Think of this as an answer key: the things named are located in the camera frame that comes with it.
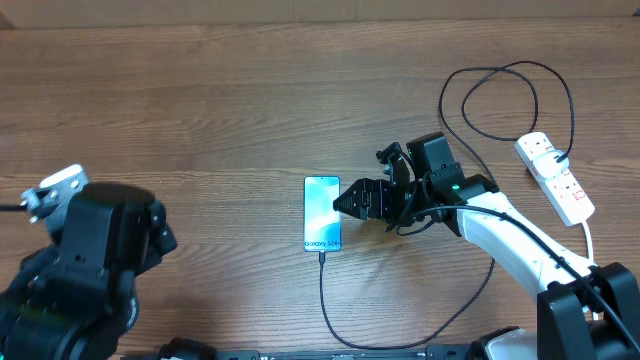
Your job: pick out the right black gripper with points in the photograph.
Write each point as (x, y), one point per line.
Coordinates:
(379, 190)

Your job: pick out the Samsung Galaxy smartphone blue screen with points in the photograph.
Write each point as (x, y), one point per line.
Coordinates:
(322, 223)

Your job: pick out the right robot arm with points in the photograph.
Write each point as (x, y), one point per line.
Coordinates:
(584, 311)

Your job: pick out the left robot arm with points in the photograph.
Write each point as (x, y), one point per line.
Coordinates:
(75, 299)

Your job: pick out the white charger plug adapter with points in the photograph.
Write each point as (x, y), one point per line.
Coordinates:
(549, 165)

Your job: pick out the white power strip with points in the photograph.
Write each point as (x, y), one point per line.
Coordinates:
(564, 192)

